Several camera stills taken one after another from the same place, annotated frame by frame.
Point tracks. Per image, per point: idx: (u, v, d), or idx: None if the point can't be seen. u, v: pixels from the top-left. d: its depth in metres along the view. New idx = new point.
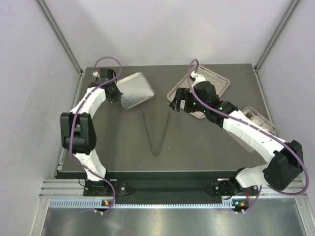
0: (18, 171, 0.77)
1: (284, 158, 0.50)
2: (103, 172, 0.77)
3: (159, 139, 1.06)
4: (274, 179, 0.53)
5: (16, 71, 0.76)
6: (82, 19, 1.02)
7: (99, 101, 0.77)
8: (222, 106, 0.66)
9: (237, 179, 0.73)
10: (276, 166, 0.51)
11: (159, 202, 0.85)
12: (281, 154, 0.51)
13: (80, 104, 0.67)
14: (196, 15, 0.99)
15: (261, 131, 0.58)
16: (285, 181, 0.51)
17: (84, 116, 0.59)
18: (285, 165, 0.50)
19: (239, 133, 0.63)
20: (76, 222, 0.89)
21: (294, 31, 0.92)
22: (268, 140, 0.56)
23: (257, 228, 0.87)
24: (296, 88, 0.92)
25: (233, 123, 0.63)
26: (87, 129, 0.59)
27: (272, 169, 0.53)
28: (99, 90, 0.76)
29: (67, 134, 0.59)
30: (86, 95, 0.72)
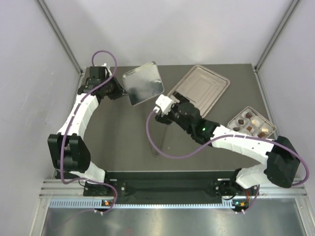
0: (18, 171, 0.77)
1: (277, 157, 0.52)
2: (102, 175, 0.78)
3: (159, 138, 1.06)
4: (278, 179, 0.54)
5: (16, 71, 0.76)
6: (82, 19, 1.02)
7: (91, 108, 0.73)
8: (205, 125, 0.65)
9: (237, 181, 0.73)
10: (274, 167, 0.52)
11: (159, 202, 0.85)
12: (273, 155, 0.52)
13: (69, 121, 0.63)
14: (196, 15, 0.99)
15: (248, 137, 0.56)
16: (288, 178, 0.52)
17: (74, 139, 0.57)
18: (281, 164, 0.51)
19: (229, 146, 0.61)
20: (76, 222, 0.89)
21: (295, 31, 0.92)
22: (257, 143, 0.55)
23: (257, 228, 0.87)
24: (296, 88, 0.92)
25: (219, 140, 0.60)
26: (78, 152, 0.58)
27: (272, 171, 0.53)
28: (89, 98, 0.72)
29: (57, 156, 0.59)
30: (76, 107, 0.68)
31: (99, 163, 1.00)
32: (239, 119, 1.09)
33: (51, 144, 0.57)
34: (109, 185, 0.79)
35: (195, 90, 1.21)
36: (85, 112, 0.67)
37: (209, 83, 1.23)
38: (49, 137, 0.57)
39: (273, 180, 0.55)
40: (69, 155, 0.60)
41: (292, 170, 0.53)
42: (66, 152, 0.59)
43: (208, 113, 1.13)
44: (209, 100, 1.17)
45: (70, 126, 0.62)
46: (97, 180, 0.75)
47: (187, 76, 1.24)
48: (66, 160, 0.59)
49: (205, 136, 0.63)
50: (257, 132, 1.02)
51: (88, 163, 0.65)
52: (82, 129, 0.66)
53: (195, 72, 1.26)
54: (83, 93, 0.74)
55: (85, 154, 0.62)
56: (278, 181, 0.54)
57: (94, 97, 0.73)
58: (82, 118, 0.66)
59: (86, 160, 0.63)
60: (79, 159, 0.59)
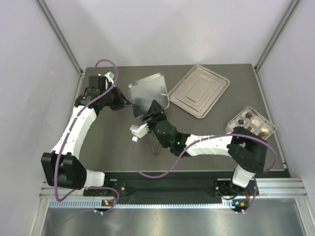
0: (18, 171, 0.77)
1: (236, 145, 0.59)
2: (101, 178, 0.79)
3: None
4: (249, 166, 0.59)
5: (16, 71, 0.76)
6: (82, 19, 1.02)
7: (88, 122, 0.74)
8: (181, 139, 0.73)
9: (234, 182, 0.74)
10: (237, 156, 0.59)
11: (159, 202, 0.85)
12: (232, 145, 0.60)
13: (64, 138, 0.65)
14: (196, 15, 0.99)
15: (210, 137, 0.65)
16: (255, 161, 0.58)
17: (68, 159, 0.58)
18: (241, 151, 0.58)
19: (202, 151, 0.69)
20: (76, 222, 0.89)
21: (295, 31, 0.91)
22: (219, 139, 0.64)
23: (257, 228, 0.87)
24: (296, 88, 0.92)
25: (191, 147, 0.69)
26: (73, 172, 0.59)
27: (240, 161, 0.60)
28: (86, 111, 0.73)
29: (51, 174, 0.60)
30: (72, 121, 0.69)
31: (99, 163, 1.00)
32: (239, 119, 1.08)
33: (45, 163, 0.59)
34: (107, 188, 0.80)
35: (196, 90, 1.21)
36: (80, 128, 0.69)
37: (209, 83, 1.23)
38: (43, 156, 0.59)
39: (247, 169, 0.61)
40: (63, 173, 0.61)
41: (260, 154, 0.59)
42: (61, 170, 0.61)
43: (208, 113, 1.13)
44: (209, 100, 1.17)
45: (65, 143, 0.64)
46: (97, 185, 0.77)
47: (187, 76, 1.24)
48: (60, 177, 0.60)
49: (179, 148, 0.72)
50: (257, 132, 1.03)
51: (84, 180, 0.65)
52: (78, 144, 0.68)
53: (195, 72, 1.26)
54: (81, 104, 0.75)
55: (81, 172, 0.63)
56: (251, 168, 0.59)
57: (91, 110, 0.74)
58: (78, 134, 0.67)
59: (81, 177, 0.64)
60: (73, 178, 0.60)
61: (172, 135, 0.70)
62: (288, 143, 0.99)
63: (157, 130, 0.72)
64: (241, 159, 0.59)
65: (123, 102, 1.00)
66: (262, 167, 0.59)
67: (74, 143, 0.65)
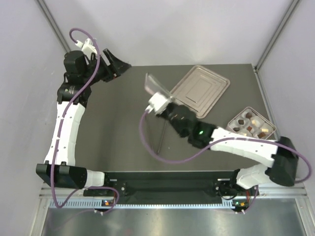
0: (18, 171, 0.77)
1: (282, 160, 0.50)
2: (101, 178, 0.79)
3: (159, 139, 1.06)
4: (282, 180, 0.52)
5: (17, 71, 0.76)
6: (82, 19, 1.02)
7: (78, 119, 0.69)
8: (202, 128, 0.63)
9: (237, 181, 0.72)
10: (280, 169, 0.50)
11: (159, 202, 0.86)
12: (278, 157, 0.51)
13: (55, 145, 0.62)
14: (196, 16, 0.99)
15: (250, 139, 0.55)
16: (294, 179, 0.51)
17: (65, 169, 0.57)
18: (287, 165, 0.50)
19: (228, 149, 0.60)
20: (75, 223, 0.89)
21: (295, 31, 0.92)
22: (261, 146, 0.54)
23: (257, 228, 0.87)
24: (296, 88, 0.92)
25: (219, 143, 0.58)
26: (72, 180, 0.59)
27: (278, 173, 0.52)
28: (73, 108, 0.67)
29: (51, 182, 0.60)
30: (59, 124, 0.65)
31: (99, 163, 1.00)
32: (239, 119, 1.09)
33: (42, 174, 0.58)
34: (107, 188, 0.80)
35: (196, 90, 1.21)
36: (70, 130, 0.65)
37: (209, 83, 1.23)
38: (37, 170, 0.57)
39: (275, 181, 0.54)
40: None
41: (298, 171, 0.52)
42: None
43: (208, 113, 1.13)
44: (209, 100, 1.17)
45: (57, 152, 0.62)
46: (97, 185, 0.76)
47: (187, 76, 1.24)
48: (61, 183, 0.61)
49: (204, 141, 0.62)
50: (258, 132, 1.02)
51: (85, 178, 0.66)
52: (73, 147, 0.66)
53: (195, 72, 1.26)
54: (65, 99, 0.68)
55: (80, 173, 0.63)
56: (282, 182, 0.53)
57: (78, 105, 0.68)
58: (69, 139, 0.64)
59: (81, 177, 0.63)
60: (74, 184, 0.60)
61: (191, 123, 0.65)
62: None
63: (176, 115, 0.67)
64: (281, 172, 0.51)
65: (113, 74, 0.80)
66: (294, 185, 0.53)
67: (66, 150, 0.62)
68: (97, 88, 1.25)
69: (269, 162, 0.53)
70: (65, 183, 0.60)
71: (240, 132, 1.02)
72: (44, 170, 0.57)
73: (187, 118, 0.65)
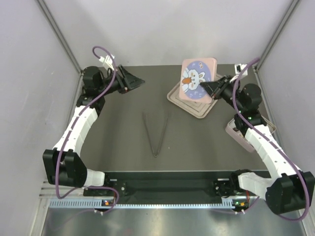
0: (19, 171, 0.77)
1: (291, 183, 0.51)
2: (101, 178, 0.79)
3: (159, 139, 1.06)
4: (273, 199, 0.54)
5: (17, 71, 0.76)
6: (82, 19, 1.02)
7: (90, 122, 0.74)
8: (253, 116, 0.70)
9: (239, 176, 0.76)
10: (278, 186, 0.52)
11: (159, 202, 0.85)
12: (287, 178, 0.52)
13: (66, 135, 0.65)
14: (196, 15, 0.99)
15: (279, 152, 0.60)
16: (281, 204, 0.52)
17: (69, 156, 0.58)
18: (288, 189, 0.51)
19: (257, 147, 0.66)
20: (75, 222, 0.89)
21: (295, 31, 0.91)
22: (283, 162, 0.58)
23: (257, 228, 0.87)
24: (296, 88, 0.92)
25: (254, 135, 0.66)
26: (74, 169, 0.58)
27: (274, 189, 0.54)
28: (88, 111, 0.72)
29: (52, 172, 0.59)
30: (74, 120, 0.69)
31: (99, 163, 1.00)
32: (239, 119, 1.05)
33: (47, 161, 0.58)
34: (107, 188, 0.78)
35: None
36: (82, 127, 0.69)
37: None
38: (44, 154, 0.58)
39: (267, 197, 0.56)
40: (64, 170, 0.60)
41: (291, 205, 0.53)
42: (62, 167, 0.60)
43: (208, 113, 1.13)
44: None
45: (66, 141, 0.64)
46: (97, 185, 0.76)
47: None
48: (61, 176, 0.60)
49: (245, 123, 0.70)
50: None
51: (84, 178, 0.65)
52: (79, 143, 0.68)
53: None
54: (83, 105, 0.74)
55: (81, 169, 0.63)
56: (271, 202, 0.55)
57: (93, 110, 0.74)
58: (79, 133, 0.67)
59: (82, 175, 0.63)
60: (74, 176, 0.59)
61: (250, 103, 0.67)
62: (288, 144, 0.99)
63: (245, 88, 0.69)
64: (276, 190, 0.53)
65: (124, 89, 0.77)
66: (278, 212, 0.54)
67: (76, 141, 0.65)
68: None
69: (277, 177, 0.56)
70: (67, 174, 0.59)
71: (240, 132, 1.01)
72: (50, 156, 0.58)
73: (251, 100, 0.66)
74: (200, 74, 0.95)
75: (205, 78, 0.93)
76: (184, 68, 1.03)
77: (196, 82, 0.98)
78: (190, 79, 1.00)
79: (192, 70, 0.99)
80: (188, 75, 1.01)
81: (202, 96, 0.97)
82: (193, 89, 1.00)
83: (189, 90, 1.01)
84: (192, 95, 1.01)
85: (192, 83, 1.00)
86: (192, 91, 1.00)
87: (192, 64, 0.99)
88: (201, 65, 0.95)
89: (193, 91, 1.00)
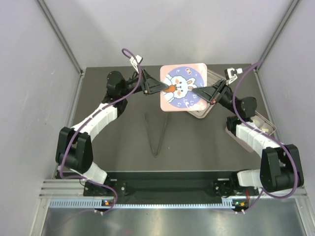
0: (18, 171, 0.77)
1: (274, 151, 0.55)
2: (103, 177, 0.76)
3: (159, 139, 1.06)
4: (266, 177, 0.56)
5: (16, 71, 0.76)
6: (82, 19, 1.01)
7: (109, 119, 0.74)
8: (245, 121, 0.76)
9: (238, 175, 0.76)
10: (265, 158, 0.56)
11: (159, 202, 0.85)
12: (271, 148, 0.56)
13: (85, 121, 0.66)
14: (196, 15, 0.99)
15: (263, 134, 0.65)
16: (273, 177, 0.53)
17: (82, 136, 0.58)
18: (273, 158, 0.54)
19: (246, 138, 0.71)
20: (75, 222, 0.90)
21: (295, 31, 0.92)
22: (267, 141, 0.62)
23: (257, 228, 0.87)
24: (296, 88, 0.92)
25: (242, 128, 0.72)
26: (82, 151, 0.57)
27: (264, 165, 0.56)
28: (110, 108, 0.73)
29: (62, 149, 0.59)
30: (96, 111, 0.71)
31: (100, 163, 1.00)
32: None
33: (61, 136, 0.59)
34: (108, 187, 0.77)
35: None
36: (102, 120, 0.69)
37: None
38: (62, 130, 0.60)
39: (262, 179, 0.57)
40: (72, 153, 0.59)
41: (283, 178, 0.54)
42: (72, 149, 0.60)
43: (208, 113, 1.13)
44: None
45: (84, 125, 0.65)
46: (98, 182, 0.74)
47: None
48: (68, 156, 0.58)
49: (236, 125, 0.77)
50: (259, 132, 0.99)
51: (89, 167, 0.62)
52: (93, 132, 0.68)
53: None
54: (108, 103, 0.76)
55: (89, 157, 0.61)
56: (266, 180, 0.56)
57: (115, 109, 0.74)
58: (98, 123, 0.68)
59: (88, 162, 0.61)
60: (80, 160, 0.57)
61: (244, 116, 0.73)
62: (288, 144, 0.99)
63: (242, 102, 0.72)
64: (265, 164, 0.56)
65: (144, 92, 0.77)
66: (273, 189, 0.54)
67: (92, 128, 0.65)
68: (97, 87, 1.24)
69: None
70: (75, 156, 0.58)
71: None
72: (67, 131, 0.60)
73: (246, 114, 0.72)
74: (190, 81, 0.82)
75: (196, 85, 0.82)
76: (164, 75, 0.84)
77: (183, 90, 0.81)
78: (175, 86, 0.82)
79: (175, 76, 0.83)
80: (172, 83, 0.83)
81: (193, 104, 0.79)
82: (180, 97, 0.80)
83: (175, 99, 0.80)
84: (180, 104, 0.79)
85: (179, 91, 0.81)
86: (178, 100, 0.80)
87: (176, 71, 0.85)
88: (188, 71, 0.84)
89: (180, 99, 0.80)
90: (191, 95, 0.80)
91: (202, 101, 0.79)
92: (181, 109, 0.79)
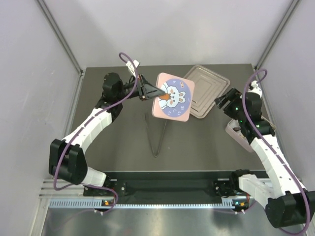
0: (18, 171, 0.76)
1: (293, 201, 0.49)
2: (101, 179, 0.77)
3: (159, 139, 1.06)
4: (272, 214, 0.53)
5: (16, 70, 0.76)
6: (82, 18, 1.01)
7: (103, 125, 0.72)
8: (260, 124, 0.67)
9: (239, 178, 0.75)
10: (279, 202, 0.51)
11: (159, 202, 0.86)
12: (291, 196, 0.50)
13: (77, 131, 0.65)
14: (197, 15, 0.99)
15: (285, 167, 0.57)
16: (280, 221, 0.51)
17: (75, 150, 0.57)
18: (289, 209, 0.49)
19: (262, 158, 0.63)
20: (76, 222, 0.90)
21: (295, 31, 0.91)
22: (288, 179, 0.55)
23: (257, 229, 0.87)
24: (296, 87, 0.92)
25: (261, 146, 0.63)
26: (75, 164, 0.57)
27: (274, 204, 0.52)
28: (104, 113, 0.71)
29: (54, 162, 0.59)
30: (88, 119, 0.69)
31: (100, 163, 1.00)
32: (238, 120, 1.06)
33: (52, 149, 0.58)
34: (109, 189, 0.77)
35: (195, 90, 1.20)
36: (95, 127, 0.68)
37: (209, 83, 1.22)
38: (53, 142, 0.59)
39: (267, 210, 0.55)
40: (65, 164, 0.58)
41: (289, 221, 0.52)
42: (65, 161, 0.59)
43: (208, 113, 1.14)
44: (209, 100, 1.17)
45: (75, 136, 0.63)
46: (96, 185, 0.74)
47: (187, 76, 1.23)
48: (61, 168, 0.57)
49: (251, 132, 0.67)
50: None
51: (83, 177, 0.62)
52: (87, 141, 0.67)
53: (195, 72, 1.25)
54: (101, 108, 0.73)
55: (83, 167, 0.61)
56: (271, 215, 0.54)
57: (109, 114, 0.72)
58: (91, 132, 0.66)
59: (81, 173, 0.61)
60: (74, 172, 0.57)
61: (251, 107, 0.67)
62: (288, 144, 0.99)
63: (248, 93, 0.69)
64: (277, 206, 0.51)
65: (141, 97, 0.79)
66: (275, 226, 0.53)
67: (84, 138, 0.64)
68: (96, 87, 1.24)
69: (279, 193, 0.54)
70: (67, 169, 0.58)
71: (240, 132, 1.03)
72: (58, 143, 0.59)
73: (251, 103, 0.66)
74: (181, 93, 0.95)
75: (185, 98, 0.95)
76: (162, 83, 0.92)
77: (175, 100, 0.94)
78: (170, 95, 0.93)
79: (171, 87, 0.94)
80: (167, 91, 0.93)
81: (181, 114, 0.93)
82: (172, 106, 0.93)
83: (167, 107, 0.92)
84: (171, 112, 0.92)
85: (172, 100, 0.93)
86: (170, 108, 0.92)
87: (173, 81, 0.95)
88: (181, 85, 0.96)
89: (171, 108, 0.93)
90: (180, 106, 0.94)
91: (187, 112, 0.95)
92: (171, 117, 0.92)
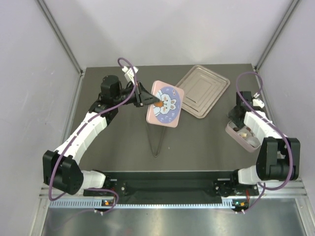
0: (18, 171, 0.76)
1: (275, 142, 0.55)
2: (101, 180, 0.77)
3: (159, 138, 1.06)
4: (261, 164, 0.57)
5: (16, 70, 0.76)
6: (82, 19, 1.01)
7: (97, 130, 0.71)
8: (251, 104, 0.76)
9: (239, 172, 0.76)
10: (264, 145, 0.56)
11: (159, 202, 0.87)
12: (273, 138, 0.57)
13: (70, 140, 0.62)
14: (197, 16, 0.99)
15: (269, 124, 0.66)
16: (267, 165, 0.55)
17: (67, 162, 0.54)
18: (271, 149, 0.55)
19: (253, 126, 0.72)
20: (76, 222, 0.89)
21: (295, 30, 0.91)
22: (272, 131, 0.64)
23: (257, 228, 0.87)
24: (296, 87, 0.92)
25: (251, 115, 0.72)
26: (69, 176, 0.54)
27: (261, 153, 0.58)
28: (98, 118, 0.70)
29: (48, 173, 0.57)
30: (81, 126, 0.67)
31: (100, 163, 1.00)
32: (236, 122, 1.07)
33: (46, 161, 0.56)
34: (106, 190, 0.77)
35: (195, 90, 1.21)
36: (89, 133, 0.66)
37: (209, 83, 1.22)
38: (46, 154, 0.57)
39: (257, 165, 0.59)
40: (60, 173, 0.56)
41: (276, 170, 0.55)
42: (59, 171, 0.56)
43: (208, 113, 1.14)
44: (209, 100, 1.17)
45: (69, 146, 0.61)
46: (96, 187, 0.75)
47: (187, 76, 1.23)
48: (56, 178, 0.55)
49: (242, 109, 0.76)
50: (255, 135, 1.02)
51: (80, 186, 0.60)
52: (81, 149, 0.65)
53: (195, 72, 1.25)
54: (95, 111, 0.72)
55: (78, 178, 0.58)
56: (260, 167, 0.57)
57: (103, 119, 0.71)
58: (83, 140, 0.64)
59: (78, 183, 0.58)
60: (68, 184, 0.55)
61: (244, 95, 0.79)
62: None
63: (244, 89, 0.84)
64: (263, 152, 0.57)
65: (139, 103, 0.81)
66: (265, 176, 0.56)
67: (77, 148, 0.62)
68: (96, 87, 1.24)
69: None
70: (62, 180, 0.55)
71: (240, 132, 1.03)
72: (51, 154, 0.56)
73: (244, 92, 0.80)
74: (173, 101, 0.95)
75: (176, 105, 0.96)
76: (157, 90, 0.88)
77: (168, 107, 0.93)
78: (163, 103, 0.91)
79: (165, 94, 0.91)
80: (161, 99, 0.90)
81: (172, 120, 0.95)
82: (164, 113, 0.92)
83: (160, 114, 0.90)
84: (163, 119, 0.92)
85: (165, 107, 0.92)
86: (163, 115, 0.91)
87: (166, 89, 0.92)
88: (173, 93, 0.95)
89: (163, 115, 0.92)
90: (171, 113, 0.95)
91: (176, 119, 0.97)
92: (163, 123, 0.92)
